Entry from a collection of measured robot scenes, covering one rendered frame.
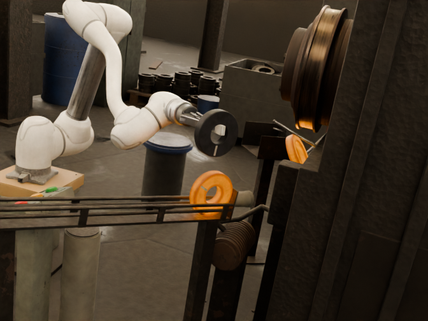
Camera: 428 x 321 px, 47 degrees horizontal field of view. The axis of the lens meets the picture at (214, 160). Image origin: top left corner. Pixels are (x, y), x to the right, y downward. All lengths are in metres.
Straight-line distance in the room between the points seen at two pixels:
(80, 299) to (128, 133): 0.59
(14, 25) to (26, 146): 2.31
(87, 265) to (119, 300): 0.58
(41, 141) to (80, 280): 0.78
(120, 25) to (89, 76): 0.27
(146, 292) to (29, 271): 0.70
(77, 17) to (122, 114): 0.49
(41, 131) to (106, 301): 0.80
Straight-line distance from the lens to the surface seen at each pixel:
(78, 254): 1.70
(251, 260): 2.71
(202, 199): 1.59
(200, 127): 1.53
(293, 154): 2.00
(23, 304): 1.90
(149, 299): 2.30
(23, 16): 4.57
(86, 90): 2.32
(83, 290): 1.78
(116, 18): 2.19
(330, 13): 1.85
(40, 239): 1.77
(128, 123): 1.76
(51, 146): 2.33
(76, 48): 5.21
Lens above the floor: 1.33
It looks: 19 degrees down
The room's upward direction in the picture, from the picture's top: 9 degrees clockwise
